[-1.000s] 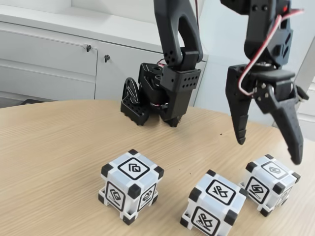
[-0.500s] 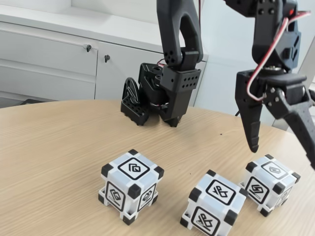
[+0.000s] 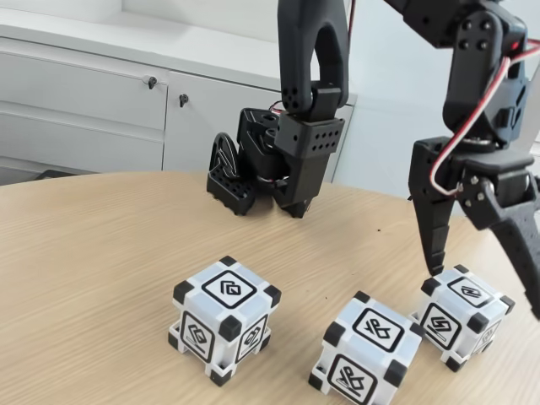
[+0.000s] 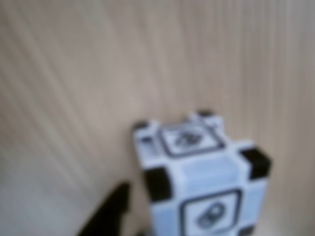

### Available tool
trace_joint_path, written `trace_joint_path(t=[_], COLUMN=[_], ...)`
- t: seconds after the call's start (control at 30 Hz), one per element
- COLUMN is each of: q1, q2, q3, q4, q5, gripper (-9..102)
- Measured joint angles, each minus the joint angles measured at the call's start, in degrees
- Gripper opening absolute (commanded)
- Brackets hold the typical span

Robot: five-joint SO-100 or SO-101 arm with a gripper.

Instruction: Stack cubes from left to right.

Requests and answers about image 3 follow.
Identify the white cube with zigzag symbol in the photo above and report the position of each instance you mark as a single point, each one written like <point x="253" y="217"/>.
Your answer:
<point x="460" y="316"/>

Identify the white cube with ampersand symbol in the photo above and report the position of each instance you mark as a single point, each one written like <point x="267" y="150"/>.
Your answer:
<point x="371" y="346"/>

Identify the white drawer unit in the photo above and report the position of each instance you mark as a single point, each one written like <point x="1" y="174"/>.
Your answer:
<point x="527" y="219"/>

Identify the white cube with pentagon symbol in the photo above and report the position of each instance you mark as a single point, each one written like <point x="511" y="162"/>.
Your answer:
<point x="219" y="320"/>

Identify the black cabinet key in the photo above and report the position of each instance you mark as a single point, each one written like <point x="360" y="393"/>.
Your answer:
<point x="152" y="82"/>
<point x="183" y="100"/>

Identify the white cabinet with locks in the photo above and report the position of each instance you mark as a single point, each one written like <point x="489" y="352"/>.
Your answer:
<point x="84" y="122"/>

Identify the white slanted post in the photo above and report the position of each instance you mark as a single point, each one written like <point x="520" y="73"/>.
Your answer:
<point x="533" y="126"/>

